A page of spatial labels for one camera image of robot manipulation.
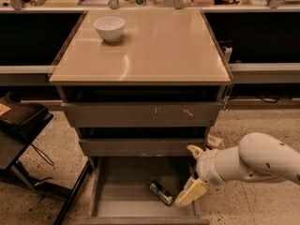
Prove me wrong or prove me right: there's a redbull can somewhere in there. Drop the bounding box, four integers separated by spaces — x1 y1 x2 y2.
149 180 173 206

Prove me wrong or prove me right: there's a white bowl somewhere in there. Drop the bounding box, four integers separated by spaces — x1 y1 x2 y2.
94 17 125 42

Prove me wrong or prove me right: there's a grey middle drawer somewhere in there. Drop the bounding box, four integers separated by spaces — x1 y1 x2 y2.
79 138 207 157

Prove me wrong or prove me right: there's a black tray with note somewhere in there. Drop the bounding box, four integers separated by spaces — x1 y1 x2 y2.
0 92 53 136

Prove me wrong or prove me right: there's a crumpled white cloth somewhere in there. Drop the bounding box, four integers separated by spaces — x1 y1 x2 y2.
207 135 224 150

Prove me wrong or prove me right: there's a beige counter cabinet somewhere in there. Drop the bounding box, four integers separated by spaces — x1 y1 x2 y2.
50 7 231 85

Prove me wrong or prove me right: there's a grey drawer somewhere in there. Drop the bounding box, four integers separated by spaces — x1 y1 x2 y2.
62 102 220 128
79 138 207 157
80 157 210 225

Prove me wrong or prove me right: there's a grey bottom drawer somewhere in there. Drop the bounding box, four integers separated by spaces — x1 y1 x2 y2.
80 157 210 225

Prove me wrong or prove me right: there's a grey top drawer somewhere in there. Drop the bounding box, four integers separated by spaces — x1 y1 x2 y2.
62 102 220 128

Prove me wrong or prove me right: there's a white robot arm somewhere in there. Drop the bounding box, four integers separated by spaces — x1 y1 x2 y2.
175 132 300 207

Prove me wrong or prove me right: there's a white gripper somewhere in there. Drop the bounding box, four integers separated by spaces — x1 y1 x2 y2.
175 144 226 207

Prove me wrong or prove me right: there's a white clamp on counter side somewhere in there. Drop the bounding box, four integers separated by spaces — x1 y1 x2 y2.
218 40 233 62

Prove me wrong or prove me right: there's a black cable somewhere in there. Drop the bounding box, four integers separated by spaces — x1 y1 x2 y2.
29 142 55 167

